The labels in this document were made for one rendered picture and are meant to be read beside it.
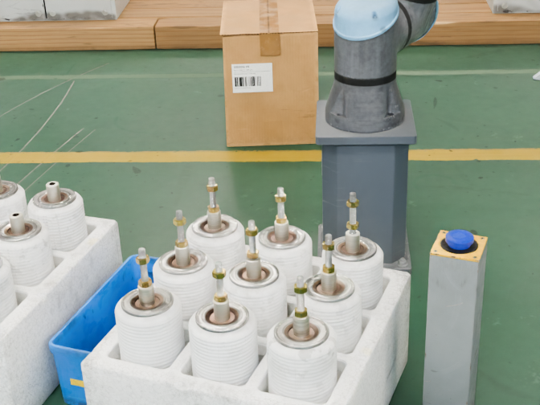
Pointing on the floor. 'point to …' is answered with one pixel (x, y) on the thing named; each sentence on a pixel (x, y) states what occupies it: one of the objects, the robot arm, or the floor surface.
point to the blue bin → (92, 328)
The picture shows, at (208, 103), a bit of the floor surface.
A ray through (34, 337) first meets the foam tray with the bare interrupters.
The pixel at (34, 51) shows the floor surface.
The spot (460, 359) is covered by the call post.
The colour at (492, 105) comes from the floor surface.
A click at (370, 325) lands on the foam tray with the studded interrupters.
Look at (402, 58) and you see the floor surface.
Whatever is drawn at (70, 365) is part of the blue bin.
